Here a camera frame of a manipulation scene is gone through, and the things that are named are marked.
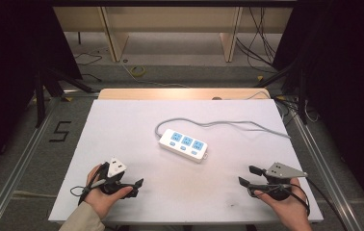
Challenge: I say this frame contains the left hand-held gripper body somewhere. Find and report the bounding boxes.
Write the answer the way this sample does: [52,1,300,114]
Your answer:
[99,157,136,196]

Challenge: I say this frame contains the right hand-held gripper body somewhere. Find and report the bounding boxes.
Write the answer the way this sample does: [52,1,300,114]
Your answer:
[247,162,309,202]

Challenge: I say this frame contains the person's left hand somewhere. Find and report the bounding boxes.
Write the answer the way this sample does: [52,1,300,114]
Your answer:
[83,164,134,221]

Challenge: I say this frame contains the person's right hand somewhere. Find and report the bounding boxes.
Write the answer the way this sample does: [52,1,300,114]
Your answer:
[253,178,314,231]

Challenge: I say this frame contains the white table cover board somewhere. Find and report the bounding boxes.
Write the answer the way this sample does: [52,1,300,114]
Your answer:
[47,98,325,225]

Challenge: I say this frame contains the white power strip blue sockets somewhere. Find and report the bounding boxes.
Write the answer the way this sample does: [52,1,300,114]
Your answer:
[158,128,209,164]

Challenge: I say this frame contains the black metal stand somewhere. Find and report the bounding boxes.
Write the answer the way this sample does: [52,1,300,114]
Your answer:
[252,59,310,126]
[33,63,96,129]

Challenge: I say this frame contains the wooden table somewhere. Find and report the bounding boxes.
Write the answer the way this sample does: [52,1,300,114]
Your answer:
[97,88,272,101]

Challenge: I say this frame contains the dark curtain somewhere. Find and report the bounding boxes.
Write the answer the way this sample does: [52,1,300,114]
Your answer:
[271,0,364,224]
[0,0,84,189]

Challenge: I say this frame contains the wooden shelf unit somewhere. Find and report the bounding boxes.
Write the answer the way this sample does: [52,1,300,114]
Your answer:
[53,6,294,64]

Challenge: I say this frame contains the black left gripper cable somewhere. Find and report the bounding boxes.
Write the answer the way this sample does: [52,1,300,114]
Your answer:
[69,163,108,207]

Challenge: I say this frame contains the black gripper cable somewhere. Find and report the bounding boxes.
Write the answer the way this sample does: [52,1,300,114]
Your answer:
[69,163,108,207]
[284,177,349,231]

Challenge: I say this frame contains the aluminium floor rail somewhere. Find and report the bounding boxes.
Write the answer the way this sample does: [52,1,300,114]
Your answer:
[293,113,364,231]
[0,95,63,231]

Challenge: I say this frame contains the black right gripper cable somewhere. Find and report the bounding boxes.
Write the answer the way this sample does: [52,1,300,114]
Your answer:
[284,177,349,231]

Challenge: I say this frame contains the grey power strip cable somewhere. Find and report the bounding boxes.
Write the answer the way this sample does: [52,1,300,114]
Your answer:
[154,116,292,141]

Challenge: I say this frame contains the white floor cable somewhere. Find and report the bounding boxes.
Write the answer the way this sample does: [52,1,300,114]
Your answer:
[118,60,192,90]

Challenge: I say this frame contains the thin black floor cable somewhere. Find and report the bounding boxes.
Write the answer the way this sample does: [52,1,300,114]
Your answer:
[73,51,104,83]

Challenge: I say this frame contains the bundle of black cables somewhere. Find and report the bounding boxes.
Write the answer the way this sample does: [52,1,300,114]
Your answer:
[235,6,278,74]

